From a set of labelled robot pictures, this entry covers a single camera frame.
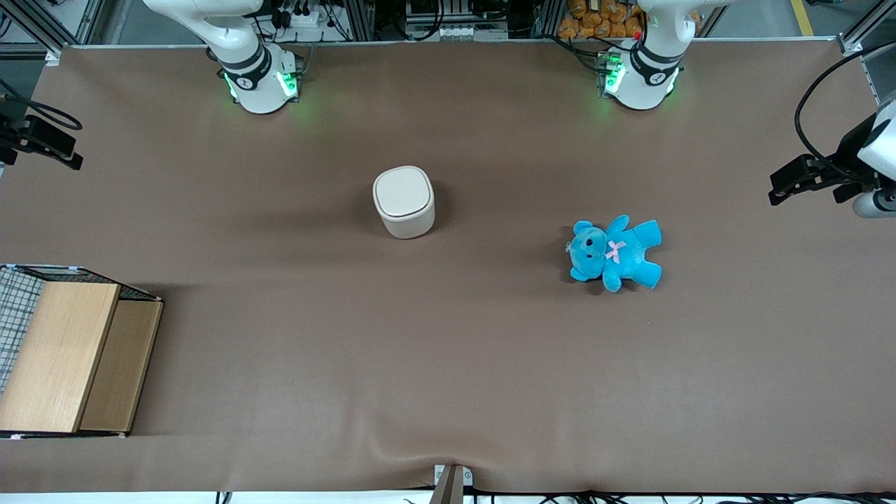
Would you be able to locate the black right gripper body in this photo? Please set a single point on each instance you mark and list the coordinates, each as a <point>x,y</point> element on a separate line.
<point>19,134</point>

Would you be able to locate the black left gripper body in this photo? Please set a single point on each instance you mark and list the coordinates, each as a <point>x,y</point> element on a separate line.
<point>848,156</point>

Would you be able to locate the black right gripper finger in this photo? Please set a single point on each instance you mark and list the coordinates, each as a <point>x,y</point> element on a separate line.
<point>66,160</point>
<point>50,138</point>

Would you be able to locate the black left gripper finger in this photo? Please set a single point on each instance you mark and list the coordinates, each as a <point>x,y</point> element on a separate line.
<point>848,192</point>
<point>794,178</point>

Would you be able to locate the white trash can lid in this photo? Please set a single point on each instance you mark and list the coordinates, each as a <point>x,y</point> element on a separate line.
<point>400,190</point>

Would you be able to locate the white plastic trash can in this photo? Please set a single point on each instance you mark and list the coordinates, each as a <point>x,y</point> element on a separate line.
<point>409,225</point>

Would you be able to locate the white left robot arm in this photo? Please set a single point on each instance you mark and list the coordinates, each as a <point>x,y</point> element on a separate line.
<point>640,84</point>

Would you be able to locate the blue teddy bear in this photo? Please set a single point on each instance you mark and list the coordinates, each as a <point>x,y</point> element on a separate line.
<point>630,255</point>

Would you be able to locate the orange plush toys pile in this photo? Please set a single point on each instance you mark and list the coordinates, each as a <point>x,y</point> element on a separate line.
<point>598,21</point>

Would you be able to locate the white power strip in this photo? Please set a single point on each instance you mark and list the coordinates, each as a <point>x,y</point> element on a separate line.
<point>304,17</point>

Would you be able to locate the brown table mat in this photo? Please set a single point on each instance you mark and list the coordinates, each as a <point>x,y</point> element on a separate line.
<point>448,364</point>

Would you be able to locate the grey cylindrical wrist camera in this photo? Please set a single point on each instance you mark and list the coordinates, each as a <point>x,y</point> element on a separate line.
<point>875,204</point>

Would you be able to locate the aluminium frame post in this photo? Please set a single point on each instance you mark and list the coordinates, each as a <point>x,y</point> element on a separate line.
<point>864,31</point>
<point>42,28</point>

